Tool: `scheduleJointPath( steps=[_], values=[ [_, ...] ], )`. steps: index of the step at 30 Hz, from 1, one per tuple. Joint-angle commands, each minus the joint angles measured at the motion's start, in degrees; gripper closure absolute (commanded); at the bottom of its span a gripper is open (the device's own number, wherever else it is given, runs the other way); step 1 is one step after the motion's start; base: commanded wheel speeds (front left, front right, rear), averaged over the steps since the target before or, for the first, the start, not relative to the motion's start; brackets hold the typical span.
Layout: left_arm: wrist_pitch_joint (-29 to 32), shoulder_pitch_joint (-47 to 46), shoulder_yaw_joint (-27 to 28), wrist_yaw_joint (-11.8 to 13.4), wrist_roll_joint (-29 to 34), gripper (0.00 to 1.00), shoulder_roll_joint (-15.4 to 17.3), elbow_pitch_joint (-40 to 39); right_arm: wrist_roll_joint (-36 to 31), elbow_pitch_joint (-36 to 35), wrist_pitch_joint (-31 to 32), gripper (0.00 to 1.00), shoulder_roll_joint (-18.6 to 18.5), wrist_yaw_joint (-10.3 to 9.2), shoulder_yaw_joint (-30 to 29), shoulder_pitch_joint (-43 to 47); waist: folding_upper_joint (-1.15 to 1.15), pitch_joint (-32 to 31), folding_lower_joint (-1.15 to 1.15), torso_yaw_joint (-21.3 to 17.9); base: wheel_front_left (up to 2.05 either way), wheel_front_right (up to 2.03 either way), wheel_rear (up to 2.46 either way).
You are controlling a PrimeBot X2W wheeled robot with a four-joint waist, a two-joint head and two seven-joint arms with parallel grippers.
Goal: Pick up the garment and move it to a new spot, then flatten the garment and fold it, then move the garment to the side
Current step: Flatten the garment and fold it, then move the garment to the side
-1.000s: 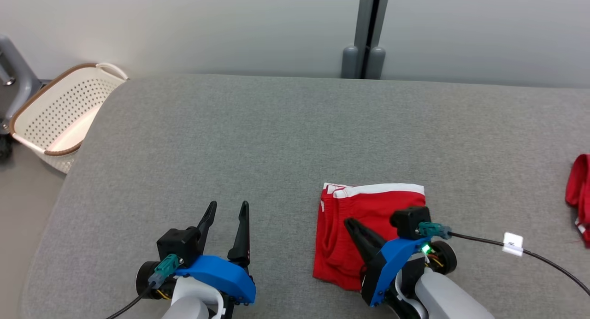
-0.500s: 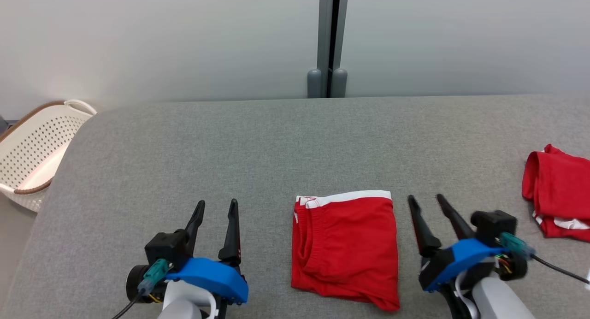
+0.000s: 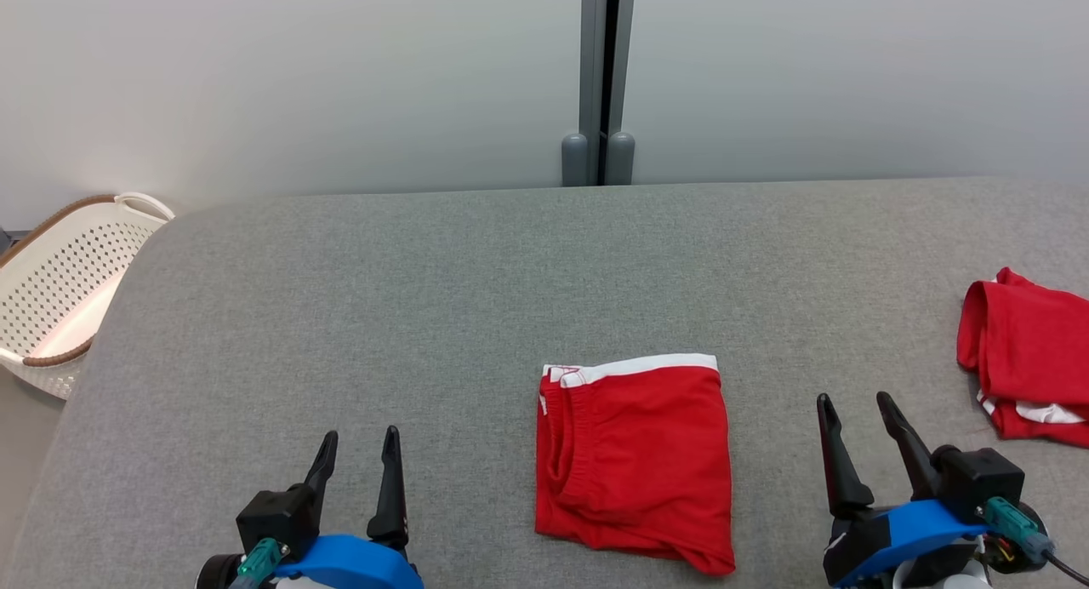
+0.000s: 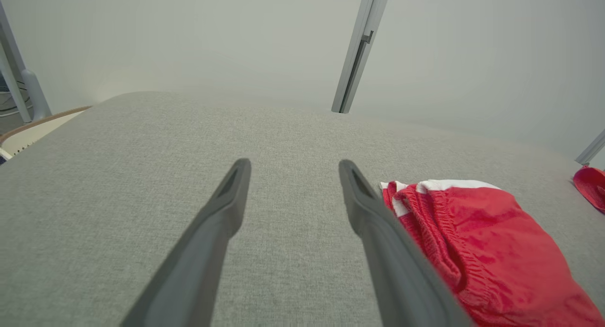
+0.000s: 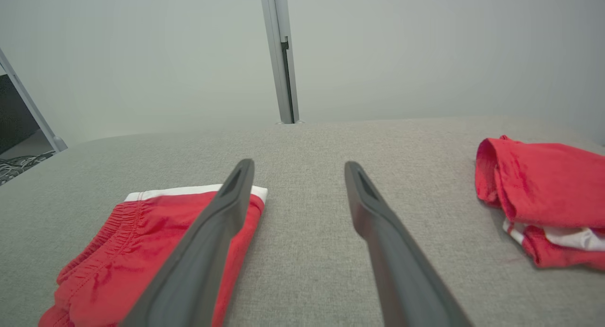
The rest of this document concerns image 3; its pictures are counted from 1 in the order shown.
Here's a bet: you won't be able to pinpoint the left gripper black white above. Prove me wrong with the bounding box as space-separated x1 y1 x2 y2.
195 425 411 589

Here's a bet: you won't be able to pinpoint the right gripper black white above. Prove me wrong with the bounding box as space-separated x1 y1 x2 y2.
815 390 1054 589

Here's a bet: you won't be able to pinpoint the red white striped T-shirt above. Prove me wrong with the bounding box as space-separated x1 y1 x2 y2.
955 266 1089 450

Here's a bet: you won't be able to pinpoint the red shorts with white trim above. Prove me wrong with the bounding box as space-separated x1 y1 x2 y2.
533 352 738 577

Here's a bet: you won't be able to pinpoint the white perforated laundry basket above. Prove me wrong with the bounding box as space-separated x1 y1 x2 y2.
0 192 177 402

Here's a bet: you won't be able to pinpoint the left blue camera mount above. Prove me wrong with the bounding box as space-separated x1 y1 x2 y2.
273 533 425 589

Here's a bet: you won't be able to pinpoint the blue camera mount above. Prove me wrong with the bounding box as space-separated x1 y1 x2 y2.
273 533 425 589
822 499 993 589

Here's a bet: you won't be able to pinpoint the right blue camera mount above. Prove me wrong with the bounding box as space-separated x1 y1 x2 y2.
822 499 993 589

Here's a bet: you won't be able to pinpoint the left teal cable plug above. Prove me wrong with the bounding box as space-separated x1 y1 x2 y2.
227 537 291 589

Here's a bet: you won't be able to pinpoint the teal cable plug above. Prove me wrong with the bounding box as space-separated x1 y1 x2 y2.
227 537 291 589
978 496 1057 567

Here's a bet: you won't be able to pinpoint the right teal cable plug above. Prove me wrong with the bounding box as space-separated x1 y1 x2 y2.
978 496 1057 567

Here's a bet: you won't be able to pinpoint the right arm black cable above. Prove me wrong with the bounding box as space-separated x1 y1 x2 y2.
1041 550 1089 586

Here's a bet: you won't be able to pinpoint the grey partition post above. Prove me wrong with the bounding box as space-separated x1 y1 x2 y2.
560 0 638 187

